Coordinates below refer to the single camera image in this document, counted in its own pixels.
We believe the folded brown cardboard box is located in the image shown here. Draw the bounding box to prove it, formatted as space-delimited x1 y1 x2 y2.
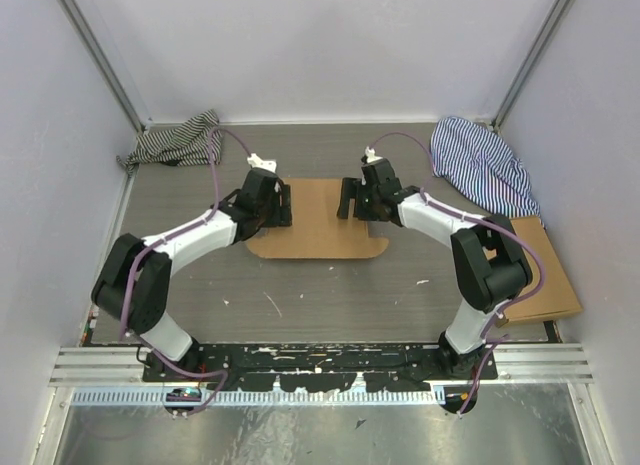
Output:
484 215 585 329

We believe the white slotted cable duct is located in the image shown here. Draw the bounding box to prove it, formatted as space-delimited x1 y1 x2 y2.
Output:
70 386 445 408

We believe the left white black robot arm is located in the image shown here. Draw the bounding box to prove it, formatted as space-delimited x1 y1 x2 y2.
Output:
91 167 292 382

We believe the aluminium corner post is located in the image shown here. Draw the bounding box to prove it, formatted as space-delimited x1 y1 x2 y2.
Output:
489 0 575 133
57 0 150 133

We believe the black white striped cloth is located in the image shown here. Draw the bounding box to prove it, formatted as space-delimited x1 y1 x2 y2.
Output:
116 109 222 175

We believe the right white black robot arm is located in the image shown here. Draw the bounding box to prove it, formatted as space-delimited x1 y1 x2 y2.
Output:
337 158 533 380

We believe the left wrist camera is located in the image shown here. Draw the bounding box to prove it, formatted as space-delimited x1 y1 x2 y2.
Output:
247 153 277 174

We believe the left aluminium corner post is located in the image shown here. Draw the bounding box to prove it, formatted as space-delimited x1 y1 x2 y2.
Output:
57 0 150 133

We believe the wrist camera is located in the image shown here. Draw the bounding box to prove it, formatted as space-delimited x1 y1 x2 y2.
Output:
361 146 383 166
247 153 277 174

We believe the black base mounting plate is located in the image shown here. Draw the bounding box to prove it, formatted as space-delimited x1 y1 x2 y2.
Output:
141 341 499 392

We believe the right aluminium corner post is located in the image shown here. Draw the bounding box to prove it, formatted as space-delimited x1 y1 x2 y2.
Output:
489 0 575 133

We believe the aluminium front rail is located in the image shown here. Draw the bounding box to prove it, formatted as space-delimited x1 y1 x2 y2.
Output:
50 342 593 387

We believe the brown cardboard box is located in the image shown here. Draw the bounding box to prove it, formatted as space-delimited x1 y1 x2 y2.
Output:
246 178 389 260
484 215 585 329

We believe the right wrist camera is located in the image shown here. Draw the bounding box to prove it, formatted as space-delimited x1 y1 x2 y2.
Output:
361 146 383 166

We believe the blue white striped cloth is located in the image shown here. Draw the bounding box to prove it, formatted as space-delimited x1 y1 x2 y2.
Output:
430 116 541 218

